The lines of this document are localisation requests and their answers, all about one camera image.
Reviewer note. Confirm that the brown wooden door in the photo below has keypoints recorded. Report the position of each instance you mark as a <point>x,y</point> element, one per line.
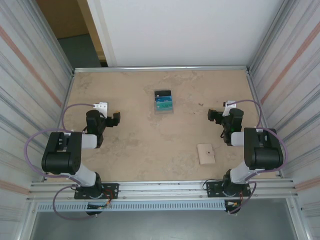
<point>62,17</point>

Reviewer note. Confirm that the aluminium side rail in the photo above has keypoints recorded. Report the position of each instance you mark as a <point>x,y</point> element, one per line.
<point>252,85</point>
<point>65,100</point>

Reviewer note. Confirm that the black credit card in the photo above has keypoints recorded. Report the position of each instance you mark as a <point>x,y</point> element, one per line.
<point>162,93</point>

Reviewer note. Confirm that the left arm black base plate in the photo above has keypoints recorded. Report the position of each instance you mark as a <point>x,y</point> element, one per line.
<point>111,191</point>

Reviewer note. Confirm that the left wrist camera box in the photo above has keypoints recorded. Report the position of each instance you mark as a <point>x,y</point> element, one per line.
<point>102,108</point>

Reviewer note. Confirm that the blue card with logo print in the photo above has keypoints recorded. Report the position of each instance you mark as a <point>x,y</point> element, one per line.
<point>163,99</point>

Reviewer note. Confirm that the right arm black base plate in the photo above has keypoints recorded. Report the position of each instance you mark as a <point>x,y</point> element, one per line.
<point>212,188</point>

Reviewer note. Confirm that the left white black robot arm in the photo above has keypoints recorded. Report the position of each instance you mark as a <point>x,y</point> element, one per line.
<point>60,155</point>

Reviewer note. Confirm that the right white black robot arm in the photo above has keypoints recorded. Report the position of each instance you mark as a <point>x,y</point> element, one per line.
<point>265,152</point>

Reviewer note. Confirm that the green card with chip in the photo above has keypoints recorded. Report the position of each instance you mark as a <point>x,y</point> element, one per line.
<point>163,106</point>

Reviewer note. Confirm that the wide aluminium mounting rail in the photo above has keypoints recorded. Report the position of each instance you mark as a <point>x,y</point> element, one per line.
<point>162,192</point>

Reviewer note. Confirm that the long aluminium table rail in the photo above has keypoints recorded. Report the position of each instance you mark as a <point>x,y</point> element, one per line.
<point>162,69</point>

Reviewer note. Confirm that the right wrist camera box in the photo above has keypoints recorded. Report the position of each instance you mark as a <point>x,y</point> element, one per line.
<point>228,107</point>

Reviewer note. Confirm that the clear acrylic card stand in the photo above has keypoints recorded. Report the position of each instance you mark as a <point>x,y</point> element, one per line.
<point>163,112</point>

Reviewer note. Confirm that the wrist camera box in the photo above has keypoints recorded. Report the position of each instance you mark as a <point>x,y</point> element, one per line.
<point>228,107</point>
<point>102,108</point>

